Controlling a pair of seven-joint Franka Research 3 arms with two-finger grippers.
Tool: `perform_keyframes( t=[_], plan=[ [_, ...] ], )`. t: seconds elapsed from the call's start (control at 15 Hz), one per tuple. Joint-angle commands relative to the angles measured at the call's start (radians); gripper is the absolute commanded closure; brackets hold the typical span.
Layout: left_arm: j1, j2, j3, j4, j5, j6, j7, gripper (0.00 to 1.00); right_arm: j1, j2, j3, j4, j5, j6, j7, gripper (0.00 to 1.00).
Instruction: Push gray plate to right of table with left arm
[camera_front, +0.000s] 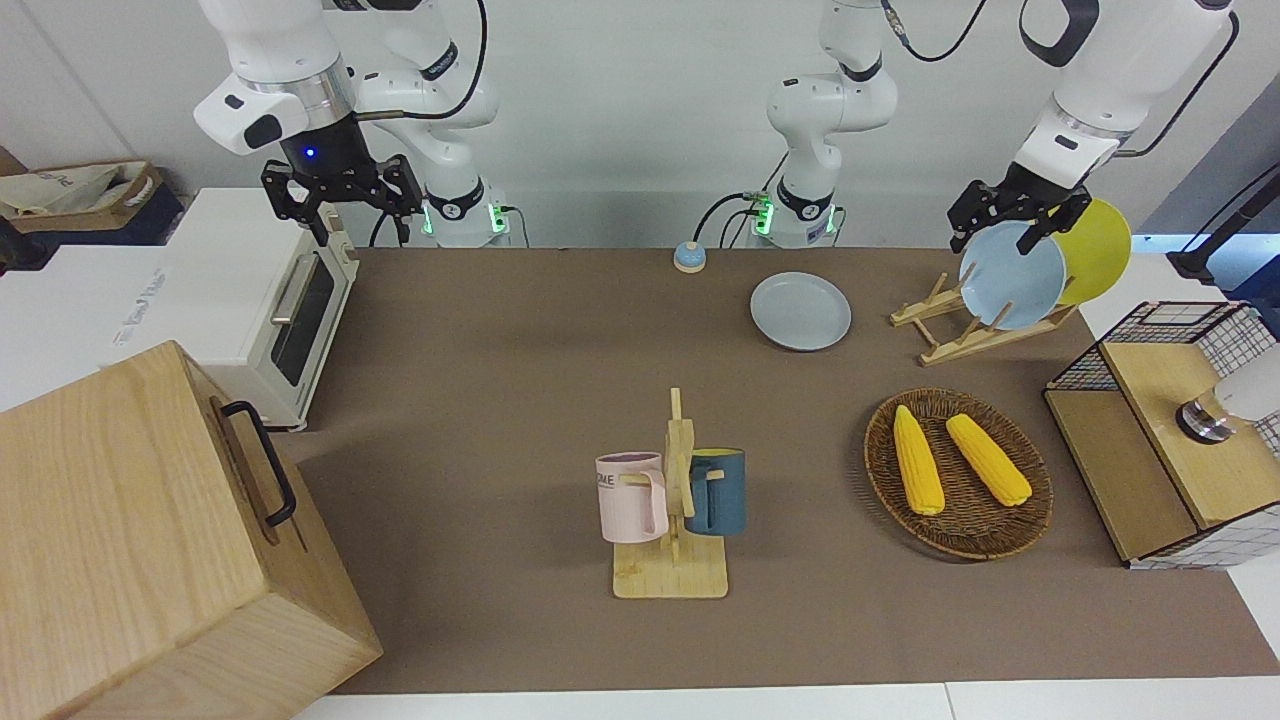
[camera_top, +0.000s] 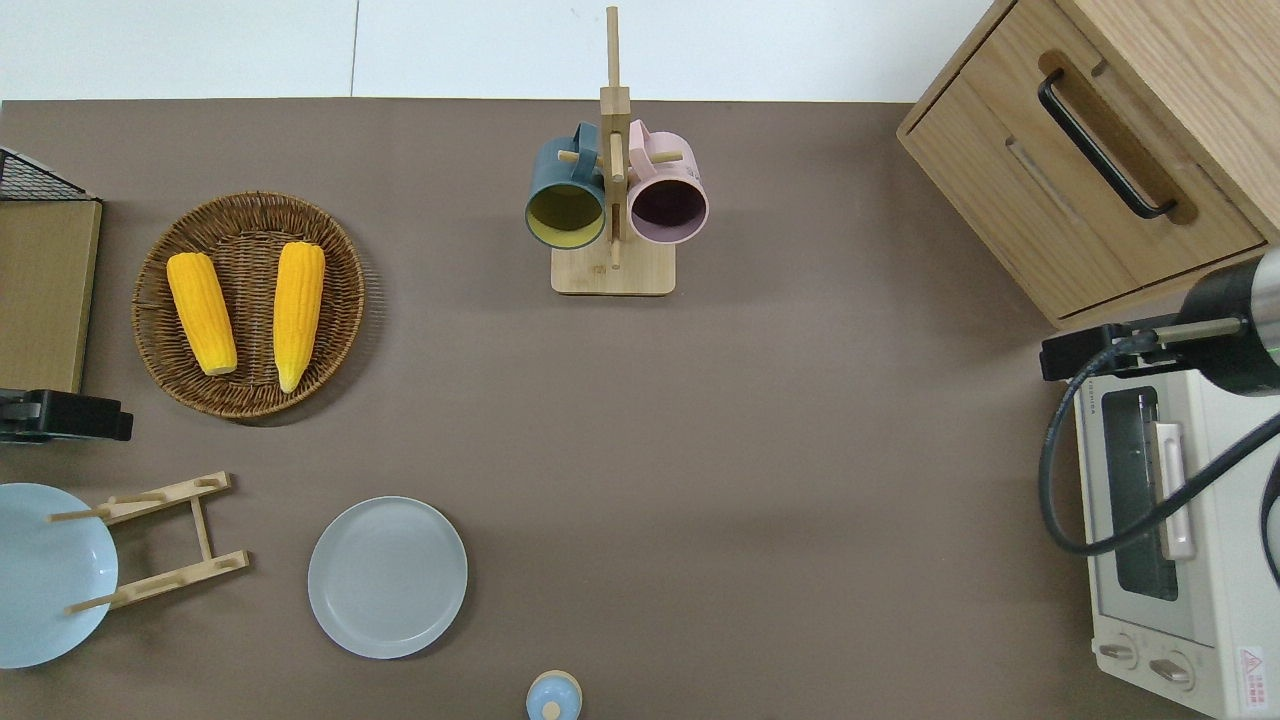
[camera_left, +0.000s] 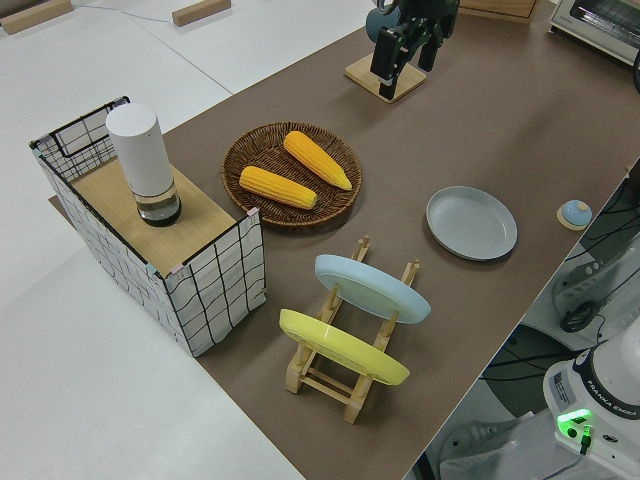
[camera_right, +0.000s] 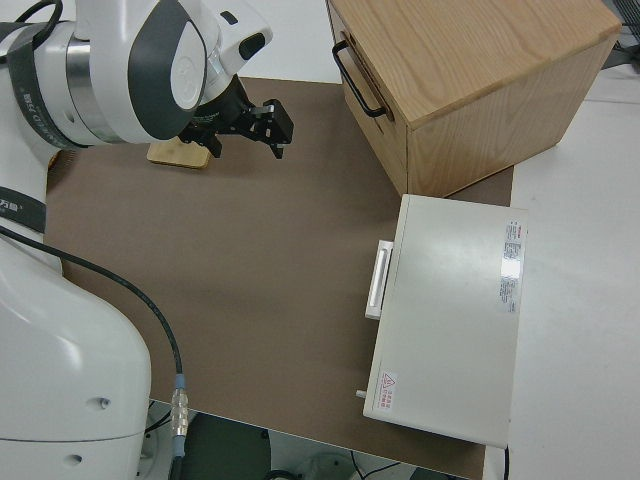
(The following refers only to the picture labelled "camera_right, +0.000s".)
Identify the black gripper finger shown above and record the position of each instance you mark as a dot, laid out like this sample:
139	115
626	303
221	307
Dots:
210	142
277	125

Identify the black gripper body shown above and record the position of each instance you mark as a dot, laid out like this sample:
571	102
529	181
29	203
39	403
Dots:
227	112

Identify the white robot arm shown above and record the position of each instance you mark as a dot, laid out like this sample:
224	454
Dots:
75	350

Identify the wooden mug rack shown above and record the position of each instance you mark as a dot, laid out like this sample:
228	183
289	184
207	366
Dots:
175	157

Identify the brown table mat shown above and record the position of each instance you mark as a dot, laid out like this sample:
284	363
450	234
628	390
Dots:
250	275

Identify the wooden box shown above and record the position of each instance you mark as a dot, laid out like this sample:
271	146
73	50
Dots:
475	65

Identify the white toaster oven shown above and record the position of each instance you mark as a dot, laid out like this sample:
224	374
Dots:
450	325

